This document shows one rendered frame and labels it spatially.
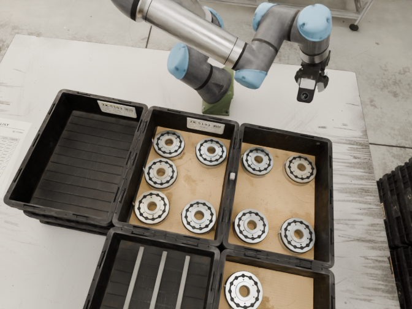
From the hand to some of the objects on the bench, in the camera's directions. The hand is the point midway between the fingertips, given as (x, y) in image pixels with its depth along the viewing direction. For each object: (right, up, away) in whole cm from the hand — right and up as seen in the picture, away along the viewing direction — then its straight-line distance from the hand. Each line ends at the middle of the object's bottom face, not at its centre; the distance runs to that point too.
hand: (311, 89), depth 100 cm
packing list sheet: (-116, -22, +9) cm, 119 cm away
